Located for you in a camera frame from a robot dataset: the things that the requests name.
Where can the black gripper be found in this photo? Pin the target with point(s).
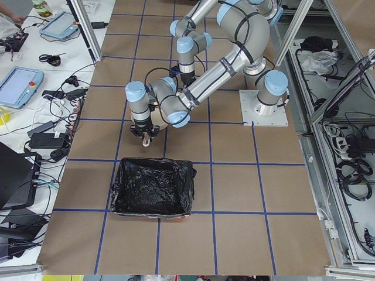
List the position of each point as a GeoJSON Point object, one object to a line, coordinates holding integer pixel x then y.
{"type": "Point", "coordinates": [186, 79]}
{"type": "Point", "coordinates": [142, 126]}

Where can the white plastic dustpan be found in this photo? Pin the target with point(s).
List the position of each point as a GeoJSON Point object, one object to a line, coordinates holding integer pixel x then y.
{"type": "Point", "coordinates": [157, 117]}

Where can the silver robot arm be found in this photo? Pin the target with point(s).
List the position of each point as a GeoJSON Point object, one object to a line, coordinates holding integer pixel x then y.
{"type": "Point", "coordinates": [247, 25]}
{"type": "Point", "coordinates": [190, 42]}

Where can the black bag lined bin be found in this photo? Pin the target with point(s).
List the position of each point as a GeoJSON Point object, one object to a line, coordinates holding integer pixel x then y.
{"type": "Point", "coordinates": [153, 187]}

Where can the black power adapter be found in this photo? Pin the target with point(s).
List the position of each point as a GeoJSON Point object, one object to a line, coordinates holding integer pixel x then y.
{"type": "Point", "coordinates": [49, 140]}

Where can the blue teach pendant tablet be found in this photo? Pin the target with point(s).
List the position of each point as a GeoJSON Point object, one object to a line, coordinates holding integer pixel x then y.
{"type": "Point", "coordinates": [61, 27]}

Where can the black laptop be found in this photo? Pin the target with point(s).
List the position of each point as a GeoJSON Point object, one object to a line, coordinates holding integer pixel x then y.
{"type": "Point", "coordinates": [19, 172]}

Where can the white crumpled cloth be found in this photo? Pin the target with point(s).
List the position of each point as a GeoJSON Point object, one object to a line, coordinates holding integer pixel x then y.
{"type": "Point", "coordinates": [320, 62]}

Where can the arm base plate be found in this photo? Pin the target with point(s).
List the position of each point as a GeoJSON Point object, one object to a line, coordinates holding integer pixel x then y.
{"type": "Point", "coordinates": [254, 113]}

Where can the aluminium frame post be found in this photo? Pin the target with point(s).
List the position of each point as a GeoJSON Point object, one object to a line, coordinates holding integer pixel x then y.
{"type": "Point", "coordinates": [81, 17]}

